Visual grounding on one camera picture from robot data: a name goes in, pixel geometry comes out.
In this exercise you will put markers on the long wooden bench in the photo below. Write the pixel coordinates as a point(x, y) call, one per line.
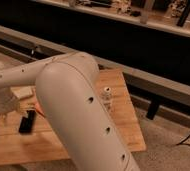
point(174, 93)

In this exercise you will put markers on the black eraser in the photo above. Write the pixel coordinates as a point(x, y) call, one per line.
point(27, 123)

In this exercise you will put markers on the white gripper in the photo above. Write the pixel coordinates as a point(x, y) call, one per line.
point(8, 101)

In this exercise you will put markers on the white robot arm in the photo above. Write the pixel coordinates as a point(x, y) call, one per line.
point(65, 90)

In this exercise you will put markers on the white sponge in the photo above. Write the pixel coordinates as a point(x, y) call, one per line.
point(23, 93)

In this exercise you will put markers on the white plastic bottle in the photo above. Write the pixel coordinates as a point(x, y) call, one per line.
point(107, 98)

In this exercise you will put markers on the wooden table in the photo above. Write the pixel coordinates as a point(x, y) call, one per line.
point(43, 145)

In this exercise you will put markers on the orange carrot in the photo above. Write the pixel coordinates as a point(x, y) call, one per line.
point(38, 109)

